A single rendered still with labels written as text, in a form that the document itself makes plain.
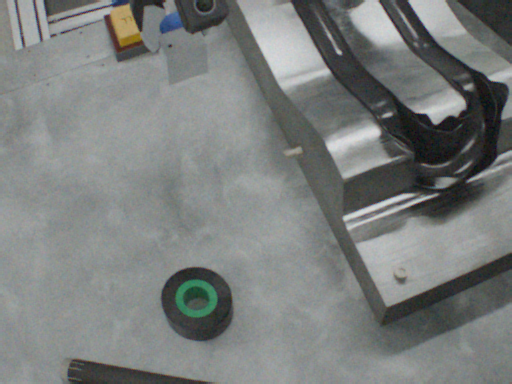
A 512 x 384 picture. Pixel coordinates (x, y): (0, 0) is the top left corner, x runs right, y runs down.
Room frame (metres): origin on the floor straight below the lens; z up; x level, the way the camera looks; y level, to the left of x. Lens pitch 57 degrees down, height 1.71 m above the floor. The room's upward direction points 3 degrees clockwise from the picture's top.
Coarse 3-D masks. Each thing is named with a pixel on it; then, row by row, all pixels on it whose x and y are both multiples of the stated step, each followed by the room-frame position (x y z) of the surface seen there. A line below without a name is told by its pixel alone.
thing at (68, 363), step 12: (72, 360) 0.28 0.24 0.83; (84, 360) 0.28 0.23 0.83; (60, 372) 0.26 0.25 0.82; (72, 372) 0.26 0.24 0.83; (84, 372) 0.26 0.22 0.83; (96, 372) 0.26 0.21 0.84; (108, 372) 0.26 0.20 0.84; (120, 372) 0.26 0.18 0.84; (132, 372) 0.27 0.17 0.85; (144, 372) 0.27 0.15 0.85
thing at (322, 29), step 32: (320, 0) 0.77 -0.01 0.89; (384, 0) 0.78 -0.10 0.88; (320, 32) 0.71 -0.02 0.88; (416, 32) 0.73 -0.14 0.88; (352, 64) 0.67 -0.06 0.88; (448, 64) 0.66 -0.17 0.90; (384, 96) 0.59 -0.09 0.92; (480, 96) 0.61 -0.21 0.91; (384, 128) 0.53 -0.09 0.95; (416, 128) 0.54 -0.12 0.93; (448, 128) 0.54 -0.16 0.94; (480, 128) 0.58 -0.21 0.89; (416, 160) 0.53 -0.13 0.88; (448, 160) 0.54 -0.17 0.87; (480, 160) 0.53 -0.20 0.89
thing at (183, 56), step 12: (168, 12) 0.69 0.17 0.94; (168, 24) 0.66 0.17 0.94; (180, 24) 0.66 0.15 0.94; (168, 36) 0.63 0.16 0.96; (180, 36) 0.63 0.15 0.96; (192, 36) 0.63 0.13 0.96; (168, 48) 0.61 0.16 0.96; (180, 48) 0.62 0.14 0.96; (192, 48) 0.62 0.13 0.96; (204, 48) 0.62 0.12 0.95; (168, 60) 0.60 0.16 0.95; (180, 60) 0.61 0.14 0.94; (192, 60) 0.62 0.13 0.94; (204, 60) 0.62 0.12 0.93; (168, 72) 0.60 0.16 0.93; (180, 72) 0.61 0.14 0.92; (192, 72) 0.61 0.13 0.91; (204, 72) 0.62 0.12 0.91
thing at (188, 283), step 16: (176, 272) 0.40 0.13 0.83; (192, 272) 0.40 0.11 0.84; (208, 272) 0.40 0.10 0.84; (176, 288) 0.38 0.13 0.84; (192, 288) 0.38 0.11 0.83; (208, 288) 0.38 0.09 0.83; (224, 288) 0.38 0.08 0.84; (176, 304) 0.36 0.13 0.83; (208, 304) 0.36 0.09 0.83; (224, 304) 0.36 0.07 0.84; (176, 320) 0.34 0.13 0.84; (192, 320) 0.34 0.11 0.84; (208, 320) 0.34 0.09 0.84; (224, 320) 0.34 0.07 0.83; (192, 336) 0.33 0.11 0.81; (208, 336) 0.33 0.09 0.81
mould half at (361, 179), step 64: (256, 0) 0.76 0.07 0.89; (256, 64) 0.69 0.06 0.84; (320, 64) 0.66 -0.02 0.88; (384, 64) 0.66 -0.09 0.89; (320, 128) 0.53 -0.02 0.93; (320, 192) 0.51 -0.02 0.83; (384, 192) 0.49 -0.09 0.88; (448, 192) 0.50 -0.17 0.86; (384, 256) 0.42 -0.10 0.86; (448, 256) 0.42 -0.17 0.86; (384, 320) 0.36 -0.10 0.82
